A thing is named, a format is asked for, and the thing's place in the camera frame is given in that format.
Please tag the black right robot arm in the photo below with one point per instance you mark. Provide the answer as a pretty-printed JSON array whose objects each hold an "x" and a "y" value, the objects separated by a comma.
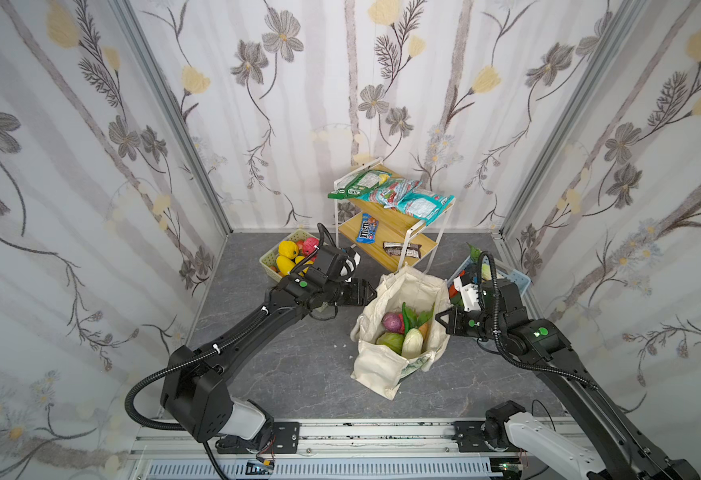
[{"x": 492, "y": 311}]

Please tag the brown chocolate bar wrapper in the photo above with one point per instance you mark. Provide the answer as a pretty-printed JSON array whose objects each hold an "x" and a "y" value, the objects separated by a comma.
[{"x": 397, "y": 249}]

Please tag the green snack bag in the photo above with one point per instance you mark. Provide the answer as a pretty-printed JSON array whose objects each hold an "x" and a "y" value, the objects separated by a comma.
[{"x": 360, "y": 185}]

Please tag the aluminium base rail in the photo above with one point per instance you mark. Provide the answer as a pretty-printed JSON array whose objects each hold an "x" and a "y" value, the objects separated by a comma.
[{"x": 424, "y": 448}]

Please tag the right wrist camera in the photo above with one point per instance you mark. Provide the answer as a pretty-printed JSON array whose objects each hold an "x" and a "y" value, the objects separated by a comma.
[{"x": 470, "y": 293}]

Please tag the teal red snack bag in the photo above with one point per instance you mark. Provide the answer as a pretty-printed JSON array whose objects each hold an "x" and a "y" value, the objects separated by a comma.
[{"x": 392, "y": 192}]

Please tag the light blue vegetable basket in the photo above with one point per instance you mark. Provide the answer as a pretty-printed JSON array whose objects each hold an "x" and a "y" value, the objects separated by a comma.
[{"x": 505, "y": 271}]

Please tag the yellow mango left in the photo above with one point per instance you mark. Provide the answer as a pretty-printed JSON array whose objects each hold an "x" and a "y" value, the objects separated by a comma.
[{"x": 284, "y": 265}]

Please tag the small purple onion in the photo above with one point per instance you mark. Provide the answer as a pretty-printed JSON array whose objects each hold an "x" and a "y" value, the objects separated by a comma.
[{"x": 394, "y": 322}]

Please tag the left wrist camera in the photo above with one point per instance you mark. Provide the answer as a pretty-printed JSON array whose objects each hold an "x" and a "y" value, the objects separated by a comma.
[{"x": 333, "y": 264}]

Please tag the blue candy packet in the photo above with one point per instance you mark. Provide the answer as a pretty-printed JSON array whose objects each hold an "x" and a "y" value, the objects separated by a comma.
[{"x": 368, "y": 229}]

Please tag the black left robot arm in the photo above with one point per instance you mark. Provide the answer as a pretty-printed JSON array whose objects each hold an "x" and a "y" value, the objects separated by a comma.
[{"x": 191, "y": 393}]

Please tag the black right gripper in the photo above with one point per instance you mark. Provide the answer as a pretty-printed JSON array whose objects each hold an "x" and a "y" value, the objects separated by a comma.
[{"x": 456, "y": 321}]

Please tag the pink wrinkled round fruit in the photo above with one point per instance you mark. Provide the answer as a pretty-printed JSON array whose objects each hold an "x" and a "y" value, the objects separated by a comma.
[{"x": 310, "y": 245}]

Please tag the pale green perforated fruit basket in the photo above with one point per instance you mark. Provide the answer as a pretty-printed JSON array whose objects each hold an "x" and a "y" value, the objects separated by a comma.
[{"x": 268, "y": 260}]

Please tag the teal white snack bag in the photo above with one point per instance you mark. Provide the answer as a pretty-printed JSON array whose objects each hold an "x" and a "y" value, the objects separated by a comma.
[{"x": 424, "y": 205}]

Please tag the white shelf rack with wood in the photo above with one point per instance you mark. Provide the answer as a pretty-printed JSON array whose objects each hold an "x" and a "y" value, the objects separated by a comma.
[{"x": 394, "y": 227}]

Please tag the cream canvas grocery bag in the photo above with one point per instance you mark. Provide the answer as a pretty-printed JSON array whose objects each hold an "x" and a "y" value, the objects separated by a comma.
[{"x": 377, "y": 367}]

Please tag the green leafy vegetable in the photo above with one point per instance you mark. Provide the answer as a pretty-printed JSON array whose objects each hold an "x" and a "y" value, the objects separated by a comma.
[{"x": 414, "y": 319}]

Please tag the green cabbage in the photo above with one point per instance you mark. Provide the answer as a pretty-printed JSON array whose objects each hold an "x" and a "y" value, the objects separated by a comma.
[{"x": 393, "y": 341}]

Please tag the yellow wrinkled bell pepper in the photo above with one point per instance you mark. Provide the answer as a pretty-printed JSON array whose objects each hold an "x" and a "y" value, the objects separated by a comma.
[{"x": 288, "y": 249}]

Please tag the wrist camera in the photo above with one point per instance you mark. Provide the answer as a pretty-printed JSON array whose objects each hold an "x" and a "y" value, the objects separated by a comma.
[
  {"x": 470, "y": 293},
  {"x": 333, "y": 264}
]

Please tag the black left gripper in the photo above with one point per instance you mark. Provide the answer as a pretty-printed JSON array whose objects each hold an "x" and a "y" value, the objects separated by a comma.
[{"x": 346, "y": 289}]

